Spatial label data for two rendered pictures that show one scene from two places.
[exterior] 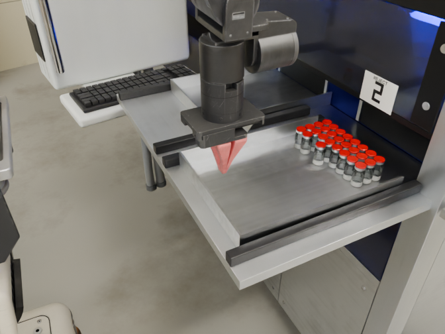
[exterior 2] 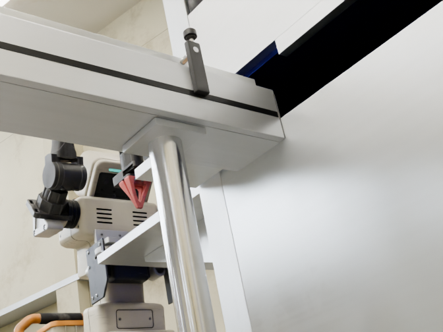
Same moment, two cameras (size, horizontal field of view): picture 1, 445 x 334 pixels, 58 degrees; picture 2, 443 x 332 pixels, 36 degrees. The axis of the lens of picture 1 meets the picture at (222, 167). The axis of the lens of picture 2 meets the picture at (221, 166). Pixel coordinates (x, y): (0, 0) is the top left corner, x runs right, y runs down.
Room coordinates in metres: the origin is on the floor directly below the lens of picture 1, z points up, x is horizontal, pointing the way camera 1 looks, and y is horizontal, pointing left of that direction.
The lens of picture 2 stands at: (0.26, -1.50, 0.36)
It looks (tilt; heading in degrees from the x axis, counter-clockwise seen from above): 25 degrees up; 73
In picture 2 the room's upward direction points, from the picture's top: 12 degrees counter-clockwise
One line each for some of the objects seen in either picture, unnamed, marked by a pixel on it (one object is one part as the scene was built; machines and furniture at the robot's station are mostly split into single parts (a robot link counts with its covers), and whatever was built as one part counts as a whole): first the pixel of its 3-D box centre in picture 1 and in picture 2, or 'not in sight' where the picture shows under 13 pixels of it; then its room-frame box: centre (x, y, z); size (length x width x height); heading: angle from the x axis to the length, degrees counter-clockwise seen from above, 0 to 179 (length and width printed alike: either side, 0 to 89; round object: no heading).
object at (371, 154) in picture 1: (349, 148); not in sight; (0.70, -0.26, 0.90); 0.18 x 0.02 x 0.05; 26
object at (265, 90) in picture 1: (248, 91); not in sight; (0.98, -0.07, 0.90); 0.34 x 0.26 x 0.04; 117
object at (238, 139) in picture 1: (214, 147); (134, 192); (0.49, 0.01, 1.04); 0.07 x 0.07 x 0.09; 27
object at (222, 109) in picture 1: (222, 101); (132, 165); (0.49, 0.00, 1.11); 0.10 x 0.07 x 0.07; 117
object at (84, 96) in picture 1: (138, 85); not in sight; (1.20, 0.27, 0.82); 0.40 x 0.14 x 0.02; 124
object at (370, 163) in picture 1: (340, 150); not in sight; (0.69, -0.24, 0.90); 0.18 x 0.02 x 0.05; 26
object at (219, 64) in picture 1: (226, 56); not in sight; (0.50, 0.00, 1.17); 0.07 x 0.06 x 0.07; 118
